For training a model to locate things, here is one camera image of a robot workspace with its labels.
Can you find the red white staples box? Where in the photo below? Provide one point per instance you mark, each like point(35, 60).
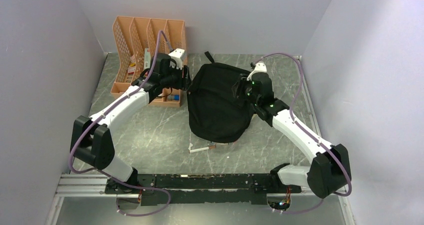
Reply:
point(131, 68)

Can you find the white brown pen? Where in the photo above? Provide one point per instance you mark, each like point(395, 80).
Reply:
point(195, 150)

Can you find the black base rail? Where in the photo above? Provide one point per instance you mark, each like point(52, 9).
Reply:
point(158, 189)

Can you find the black student backpack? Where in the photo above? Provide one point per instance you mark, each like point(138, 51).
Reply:
point(215, 114)

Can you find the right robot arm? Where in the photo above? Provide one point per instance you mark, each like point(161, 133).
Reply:
point(329, 166)

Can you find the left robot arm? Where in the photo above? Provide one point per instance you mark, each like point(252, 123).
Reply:
point(92, 141)

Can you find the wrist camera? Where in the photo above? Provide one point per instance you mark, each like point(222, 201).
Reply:
point(177, 57)
point(258, 67)

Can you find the peach plastic desk organizer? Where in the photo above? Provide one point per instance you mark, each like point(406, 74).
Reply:
point(133, 34)

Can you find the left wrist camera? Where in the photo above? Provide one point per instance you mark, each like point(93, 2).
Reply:
point(177, 57)

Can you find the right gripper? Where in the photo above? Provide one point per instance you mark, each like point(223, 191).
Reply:
point(237, 88)

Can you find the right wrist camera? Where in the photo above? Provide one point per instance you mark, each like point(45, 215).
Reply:
point(258, 67)

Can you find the teal stationery box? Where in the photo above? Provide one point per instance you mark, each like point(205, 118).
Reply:
point(147, 58)

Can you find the aluminium frame rail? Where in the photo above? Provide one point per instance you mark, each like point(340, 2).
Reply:
point(265, 183)

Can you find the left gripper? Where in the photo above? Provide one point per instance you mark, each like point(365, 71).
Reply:
point(183, 82)

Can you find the blue cap item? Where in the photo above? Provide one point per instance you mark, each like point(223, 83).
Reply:
point(173, 97)

